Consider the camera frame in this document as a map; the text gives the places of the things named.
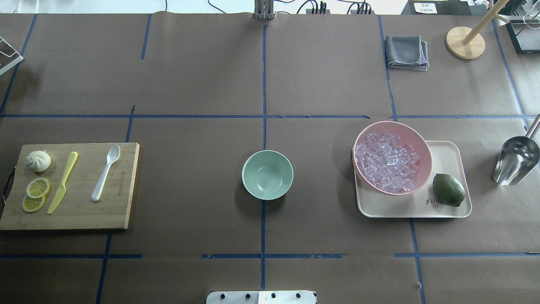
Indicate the white plastic spoon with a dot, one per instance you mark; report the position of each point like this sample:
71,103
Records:
111,157

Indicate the lemon slice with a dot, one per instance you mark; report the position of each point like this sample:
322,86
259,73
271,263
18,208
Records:
38,188
32,204

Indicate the lower lemon slice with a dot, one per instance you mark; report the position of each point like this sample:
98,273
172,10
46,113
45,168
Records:
32,204

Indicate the white wire rack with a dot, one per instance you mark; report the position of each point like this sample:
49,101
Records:
9,56

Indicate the cream plastic tray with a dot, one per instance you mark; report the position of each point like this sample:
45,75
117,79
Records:
422,203

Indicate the bamboo cutting board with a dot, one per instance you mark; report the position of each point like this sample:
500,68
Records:
76,209

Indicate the grey folded cloth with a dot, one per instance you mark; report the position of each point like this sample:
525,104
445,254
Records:
406,52

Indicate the grey metal post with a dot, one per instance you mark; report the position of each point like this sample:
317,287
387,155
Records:
264,9

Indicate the mint green bowl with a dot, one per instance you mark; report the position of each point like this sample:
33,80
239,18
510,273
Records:
267,175

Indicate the clear ice cubes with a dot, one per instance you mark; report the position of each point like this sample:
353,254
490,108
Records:
386,162

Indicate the pink bowl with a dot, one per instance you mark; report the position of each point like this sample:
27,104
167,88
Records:
409,137

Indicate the wooden stand with pole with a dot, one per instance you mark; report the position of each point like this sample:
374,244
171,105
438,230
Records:
468,43

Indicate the stainless steel scoop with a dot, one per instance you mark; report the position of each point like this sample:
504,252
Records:
518,156

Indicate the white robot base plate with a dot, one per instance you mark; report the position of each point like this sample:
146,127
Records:
263,297

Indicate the upper lemon slice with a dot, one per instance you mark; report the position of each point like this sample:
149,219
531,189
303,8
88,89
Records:
38,188

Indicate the yellow plastic knife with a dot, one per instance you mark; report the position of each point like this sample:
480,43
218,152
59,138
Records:
60,192

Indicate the black framed box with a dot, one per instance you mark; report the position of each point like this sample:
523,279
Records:
525,40

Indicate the green lime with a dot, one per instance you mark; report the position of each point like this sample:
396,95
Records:
448,190

